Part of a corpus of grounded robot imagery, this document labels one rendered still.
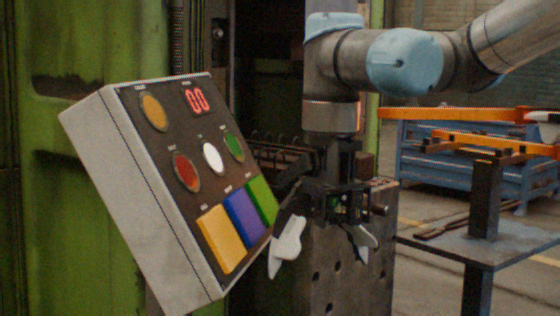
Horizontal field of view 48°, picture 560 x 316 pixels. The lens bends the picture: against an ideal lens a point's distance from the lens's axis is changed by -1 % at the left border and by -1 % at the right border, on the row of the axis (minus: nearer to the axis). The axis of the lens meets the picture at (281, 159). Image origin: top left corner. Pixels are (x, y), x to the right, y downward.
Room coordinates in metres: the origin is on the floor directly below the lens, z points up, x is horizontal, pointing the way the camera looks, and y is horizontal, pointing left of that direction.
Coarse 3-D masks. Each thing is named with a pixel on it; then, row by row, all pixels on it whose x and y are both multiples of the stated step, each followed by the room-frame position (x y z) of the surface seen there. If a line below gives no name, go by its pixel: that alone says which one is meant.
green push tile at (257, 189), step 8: (256, 176) 0.97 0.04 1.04; (248, 184) 0.92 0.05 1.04; (256, 184) 0.94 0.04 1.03; (264, 184) 0.98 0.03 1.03; (248, 192) 0.91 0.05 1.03; (256, 192) 0.93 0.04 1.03; (264, 192) 0.96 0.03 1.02; (256, 200) 0.91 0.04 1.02; (264, 200) 0.94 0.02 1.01; (272, 200) 0.97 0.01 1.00; (256, 208) 0.91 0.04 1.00; (264, 208) 0.92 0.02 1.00; (272, 208) 0.95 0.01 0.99; (264, 216) 0.91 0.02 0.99; (272, 216) 0.93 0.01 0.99; (264, 224) 0.91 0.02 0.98
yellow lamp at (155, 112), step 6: (144, 96) 0.77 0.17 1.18; (150, 96) 0.79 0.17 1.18; (144, 102) 0.76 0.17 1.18; (150, 102) 0.77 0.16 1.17; (156, 102) 0.79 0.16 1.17; (150, 108) 0.76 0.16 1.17; (156, 108) 0.78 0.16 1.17; (150, 114) 0.76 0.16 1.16; (156, 114) 0.77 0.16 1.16; (162, 114) 0.79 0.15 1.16; (156, 120) 0.76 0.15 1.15; (162, 120) 0.78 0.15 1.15; (162, 126) 0.77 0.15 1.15
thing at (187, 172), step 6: (180, 156) 0.77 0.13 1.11; (180, 162) 0.76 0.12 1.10; (186, 162) 0.77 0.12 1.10; (180, 168) 0.75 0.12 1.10; (186, 168) 0.76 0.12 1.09; (192, 168) 0.78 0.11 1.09; (180, 174) 0.74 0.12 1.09; (186, 174) 0.75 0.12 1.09; (192, 174) 0.77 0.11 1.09; (186, 180) 0.75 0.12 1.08; (192, 180) 0.76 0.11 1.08; (192, 186) 0.75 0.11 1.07
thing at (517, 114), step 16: (384, 112) 1.35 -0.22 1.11; (400, 112) 1.33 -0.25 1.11; (416, 112) 1.31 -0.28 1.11; (432, 112) 1.29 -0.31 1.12; (448, 112) 1.26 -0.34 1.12; (464, 112) 1.24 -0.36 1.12; (480, 112) 1.22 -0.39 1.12; (496, 112) 1.20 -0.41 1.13; (512, 112) 1.19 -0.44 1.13; (528, 112) 1.18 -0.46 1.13
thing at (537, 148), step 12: (432, 132) 1.78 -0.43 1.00; (444, 132) 1.75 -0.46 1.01; (456, 132) 1.75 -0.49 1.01; (480, 144) 1.67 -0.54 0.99; (492, 144) 1.64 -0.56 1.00; (504, 144) 1.62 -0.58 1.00; (516, 144) 1.59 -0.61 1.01; (528, 144) 1.57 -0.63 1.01; (540, 144) 1.56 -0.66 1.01; (552, 156) 1.51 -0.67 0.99
